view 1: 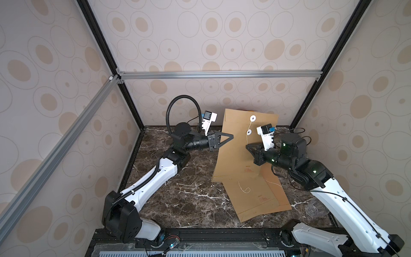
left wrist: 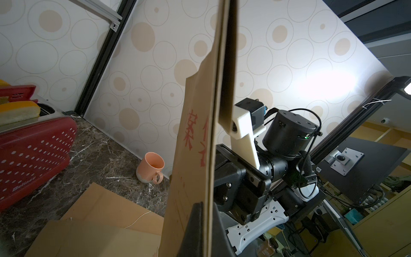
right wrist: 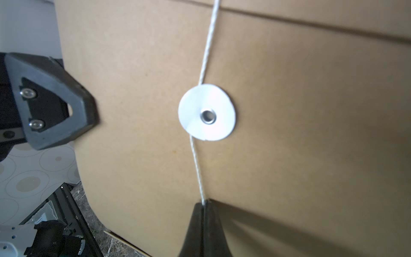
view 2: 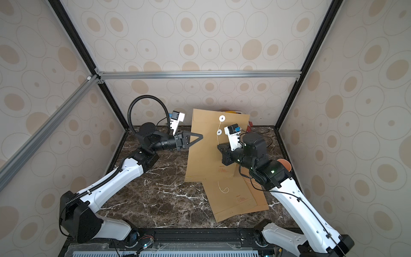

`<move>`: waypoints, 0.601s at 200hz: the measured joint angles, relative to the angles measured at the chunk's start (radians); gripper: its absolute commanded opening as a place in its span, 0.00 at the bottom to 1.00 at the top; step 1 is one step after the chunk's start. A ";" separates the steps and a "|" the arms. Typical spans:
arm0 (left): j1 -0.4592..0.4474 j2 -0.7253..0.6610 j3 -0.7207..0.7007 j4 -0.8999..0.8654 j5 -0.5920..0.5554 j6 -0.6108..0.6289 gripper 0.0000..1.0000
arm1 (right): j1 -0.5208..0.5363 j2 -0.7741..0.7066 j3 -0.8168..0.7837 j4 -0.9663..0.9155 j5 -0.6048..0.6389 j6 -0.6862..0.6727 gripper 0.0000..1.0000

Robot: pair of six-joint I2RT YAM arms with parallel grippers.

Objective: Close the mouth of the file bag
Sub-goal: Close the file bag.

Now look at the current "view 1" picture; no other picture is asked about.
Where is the brown file envelope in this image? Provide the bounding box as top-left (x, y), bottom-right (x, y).
top-left (223, 177), bottom-right (278, 222)
top-left (212, 109), bottom-right (279, 182)
top-left (260, 163), bottom-right (292, 214)

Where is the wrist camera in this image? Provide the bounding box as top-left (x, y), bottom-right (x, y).
top-left (256, 124), bottom-right (276, 151)
top-left (201, 111), bottom-right (217, 136)

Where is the left aluminium rail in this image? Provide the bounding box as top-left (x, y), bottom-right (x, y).
top-left (1, 75), bottom-right (120, 243)

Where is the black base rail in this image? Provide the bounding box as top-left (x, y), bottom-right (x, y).
top-left (85, 228), bottom-right (307, 257)

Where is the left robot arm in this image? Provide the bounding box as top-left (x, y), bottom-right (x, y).
top-left (102, 95), bottom-right (234, 243)

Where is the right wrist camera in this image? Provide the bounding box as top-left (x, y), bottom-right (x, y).
top-left (256, 124), bottom-right (276, 151)

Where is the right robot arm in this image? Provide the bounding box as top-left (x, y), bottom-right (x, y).
top-left (246, 124), bottom-right (405, 257)

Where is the clear plastic cup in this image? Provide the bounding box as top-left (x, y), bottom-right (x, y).
top-left (305, 198), bottom-right (330, 218)

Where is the back aluminium rail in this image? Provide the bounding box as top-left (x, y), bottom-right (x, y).
top-left (111, 70), bottom-right (323, 80)

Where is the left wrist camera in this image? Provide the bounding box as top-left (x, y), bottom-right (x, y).
top-left (201, 111), bottom-right (217, 136)

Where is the aluminium rail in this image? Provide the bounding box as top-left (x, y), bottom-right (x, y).
top-left (111, 70), bottom-right (323, 80)
top-left (1, 75), bottom-right (120, 243)

